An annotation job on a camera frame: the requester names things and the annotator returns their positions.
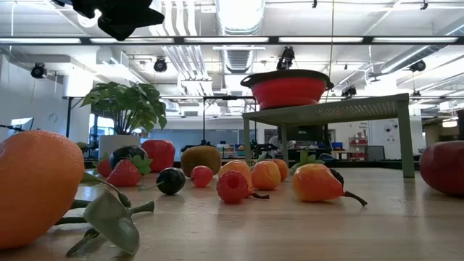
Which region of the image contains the red colander with grey rim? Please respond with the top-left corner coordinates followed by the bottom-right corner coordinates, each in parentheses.
top-left (240, 68), bottom-right (335, 111)

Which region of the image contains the dark red round fruit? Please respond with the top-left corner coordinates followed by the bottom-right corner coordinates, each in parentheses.
top-left (419, 140), bottom-right (464, 198)

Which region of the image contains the red cherry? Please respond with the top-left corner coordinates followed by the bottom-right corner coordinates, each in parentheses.
top-left (188, 165), bottom-right (215, 189)

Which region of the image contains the brown kiwi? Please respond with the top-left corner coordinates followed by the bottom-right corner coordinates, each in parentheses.
top-left (180, 145), bottom-right (223, 178)

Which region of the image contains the large bright red fruit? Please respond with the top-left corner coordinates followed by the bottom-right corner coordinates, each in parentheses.
top-left (141, 139), bottom-right (176, 173)

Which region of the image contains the orange apricot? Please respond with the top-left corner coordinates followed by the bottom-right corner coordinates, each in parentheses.
top-left (251, 160), bottom-right (282, 191)
top-left (218, 159), bottom-right (271, 200)

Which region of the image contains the green plant in white pot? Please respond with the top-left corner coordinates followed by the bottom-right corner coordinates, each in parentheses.
top-left (80, 81), bottom-right (168, 162)

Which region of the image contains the black beam with light strips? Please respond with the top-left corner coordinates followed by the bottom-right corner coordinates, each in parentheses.
top-left (0, 35), bottom-right (464, 46)

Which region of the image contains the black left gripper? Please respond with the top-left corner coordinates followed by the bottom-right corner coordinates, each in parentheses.
top-left (70, 0), bottom-right (166, 42)

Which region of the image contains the blackberry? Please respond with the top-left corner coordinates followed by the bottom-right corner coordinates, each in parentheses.
top-left (328, 167), bottom-right (345, 188)

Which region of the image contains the black overhead camera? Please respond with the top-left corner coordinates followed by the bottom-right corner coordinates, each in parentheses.
top-left (277, 46), bottom-right (297, 70)

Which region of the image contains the green perforated metal shelf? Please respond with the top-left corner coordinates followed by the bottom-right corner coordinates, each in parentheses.
top-left (241, 93), bottom-right (416, 178)

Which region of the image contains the orange pear with stem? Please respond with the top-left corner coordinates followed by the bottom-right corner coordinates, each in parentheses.
top-left (291, 162), bottom-right (368, 207)

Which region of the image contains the red raspberry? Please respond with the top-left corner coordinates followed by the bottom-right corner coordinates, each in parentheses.
top-left (216, 170), bottom-right (250, 204)

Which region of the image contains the silver ventilation duct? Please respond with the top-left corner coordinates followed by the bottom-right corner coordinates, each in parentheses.
top-left (215, 0), bottom-right (265, 73)

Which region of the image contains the black aluminium table frame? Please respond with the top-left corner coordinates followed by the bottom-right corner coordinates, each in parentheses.
top-left (83, 159), bottom-right (421, 171)

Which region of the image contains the dark purple plum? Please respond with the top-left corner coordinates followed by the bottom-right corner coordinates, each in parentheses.
top-left (109, 144), bottom-right (149, 170)

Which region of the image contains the orange tangerine with green leaves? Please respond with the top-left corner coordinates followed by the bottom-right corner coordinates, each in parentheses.
top-left (0, 129), bottom-right (156, 257)

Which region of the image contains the small orange red peach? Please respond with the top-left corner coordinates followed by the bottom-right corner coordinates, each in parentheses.
top-left (271, 158), bottom-right (290, 182)

